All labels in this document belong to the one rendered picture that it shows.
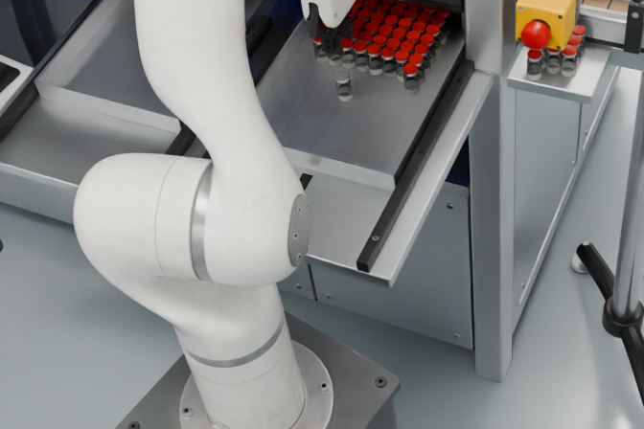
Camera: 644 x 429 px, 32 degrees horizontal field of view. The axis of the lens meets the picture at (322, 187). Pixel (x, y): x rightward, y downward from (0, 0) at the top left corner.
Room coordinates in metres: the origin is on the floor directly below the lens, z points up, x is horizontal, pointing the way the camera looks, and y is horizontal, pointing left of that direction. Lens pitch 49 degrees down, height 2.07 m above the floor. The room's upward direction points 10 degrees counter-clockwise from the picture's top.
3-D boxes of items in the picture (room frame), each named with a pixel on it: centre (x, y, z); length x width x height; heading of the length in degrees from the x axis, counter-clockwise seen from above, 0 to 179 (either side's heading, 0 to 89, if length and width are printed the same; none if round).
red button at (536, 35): (1.15, -0.33, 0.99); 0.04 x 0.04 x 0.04; 57
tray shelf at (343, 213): (1.25, 0.10, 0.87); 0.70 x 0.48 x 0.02; 57
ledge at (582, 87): (1.21, -0.39, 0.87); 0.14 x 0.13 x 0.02; 147
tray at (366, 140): (1.22, -0.08, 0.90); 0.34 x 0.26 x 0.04; 147
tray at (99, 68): (1.41, 0.21, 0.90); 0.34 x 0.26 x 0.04; 147
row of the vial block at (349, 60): (1.26, -0.10, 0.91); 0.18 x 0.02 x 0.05; 57
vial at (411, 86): (1.20, -0.16, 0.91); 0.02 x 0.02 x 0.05
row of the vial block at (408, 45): (1.28, -0.12, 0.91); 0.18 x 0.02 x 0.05; 57
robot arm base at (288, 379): (0.73, 0.13, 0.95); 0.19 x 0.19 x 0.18
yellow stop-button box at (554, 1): (1.19, -0.35, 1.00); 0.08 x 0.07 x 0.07; 147
